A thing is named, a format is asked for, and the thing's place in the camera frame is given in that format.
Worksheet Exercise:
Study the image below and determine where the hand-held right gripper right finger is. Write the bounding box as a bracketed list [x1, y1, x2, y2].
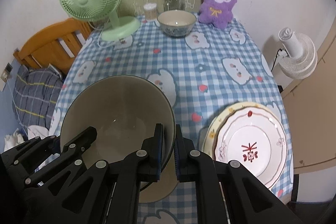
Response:
[174, 124, 310, 224]

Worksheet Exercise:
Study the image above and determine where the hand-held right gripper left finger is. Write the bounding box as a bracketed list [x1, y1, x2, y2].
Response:
[21, 123, 164, 224]

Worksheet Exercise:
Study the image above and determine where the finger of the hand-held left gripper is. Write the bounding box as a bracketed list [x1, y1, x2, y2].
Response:
[62, 126, 97, 159]
[26, 136, 62, 161]

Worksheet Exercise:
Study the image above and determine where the large cream yellow-flower plate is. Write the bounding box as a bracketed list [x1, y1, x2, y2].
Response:
[202, 102, 282, 161]

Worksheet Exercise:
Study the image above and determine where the white plate pink rim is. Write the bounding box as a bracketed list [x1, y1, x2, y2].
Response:
[215, 109, 287, 189]

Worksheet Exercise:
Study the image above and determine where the white garment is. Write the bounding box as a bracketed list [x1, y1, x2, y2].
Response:
[27, 124, 50, 139]

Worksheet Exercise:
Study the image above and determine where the crumpled white cloth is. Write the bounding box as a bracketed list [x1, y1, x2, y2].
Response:
[4, 128, 27, 152]

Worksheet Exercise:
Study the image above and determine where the grey plaid pillow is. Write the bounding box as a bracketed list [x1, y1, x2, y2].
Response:
[13, 65, 65, 127]

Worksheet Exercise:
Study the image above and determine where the blue checked tablecloth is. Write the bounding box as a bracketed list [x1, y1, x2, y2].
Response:
[49, 13, 294, 224]

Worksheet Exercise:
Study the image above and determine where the wooden bed headboard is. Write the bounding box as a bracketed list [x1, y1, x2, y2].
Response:
[13, 17, 93, 77]

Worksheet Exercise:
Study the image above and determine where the beige door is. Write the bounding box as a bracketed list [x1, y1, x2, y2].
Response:
[280, 27, 336, 174]

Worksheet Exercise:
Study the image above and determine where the cotton swab container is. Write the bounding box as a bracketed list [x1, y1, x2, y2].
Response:
[143, 3, 158, 22]

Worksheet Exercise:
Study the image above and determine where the purple plush toy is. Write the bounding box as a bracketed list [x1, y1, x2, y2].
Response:
[197, 0, 238, 29]

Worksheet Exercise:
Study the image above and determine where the white standing fan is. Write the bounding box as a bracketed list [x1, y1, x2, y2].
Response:
[270, 27, 318, 80]

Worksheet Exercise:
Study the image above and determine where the wall socket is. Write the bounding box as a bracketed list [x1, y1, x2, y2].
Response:
[1, 63, 13, 83]

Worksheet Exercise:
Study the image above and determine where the white fan cable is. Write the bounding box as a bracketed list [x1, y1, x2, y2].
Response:
[97, 27, 124, 47]

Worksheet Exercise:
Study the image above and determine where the black fan power cable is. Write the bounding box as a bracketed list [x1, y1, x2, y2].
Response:
[270, 48, 284, 71]

